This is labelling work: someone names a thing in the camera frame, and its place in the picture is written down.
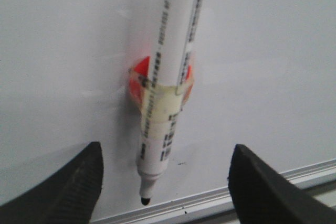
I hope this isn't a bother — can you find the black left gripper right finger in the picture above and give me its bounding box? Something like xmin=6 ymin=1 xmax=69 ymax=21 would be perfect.
xmin=228 ymin=144 xmax=335 ymax=223

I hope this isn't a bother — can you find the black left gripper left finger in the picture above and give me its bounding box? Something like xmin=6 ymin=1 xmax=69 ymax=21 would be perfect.
xmin=1 ymin=142 xmax=103 ymax=223

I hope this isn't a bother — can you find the white whiteboard marker pen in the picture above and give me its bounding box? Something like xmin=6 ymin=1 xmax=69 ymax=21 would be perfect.
xmin=136 ymin=0 xmax=203 ymax=205

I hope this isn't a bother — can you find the red round magnet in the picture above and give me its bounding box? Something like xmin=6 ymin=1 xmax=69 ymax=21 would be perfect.
xmin=128 ymin=56 xmax=194 ymax=108

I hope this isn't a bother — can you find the white whiteboard with aluminium frame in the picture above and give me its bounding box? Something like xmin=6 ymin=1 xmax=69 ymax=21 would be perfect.
xmin=1 ymin=0 xmax=335 ymax=223

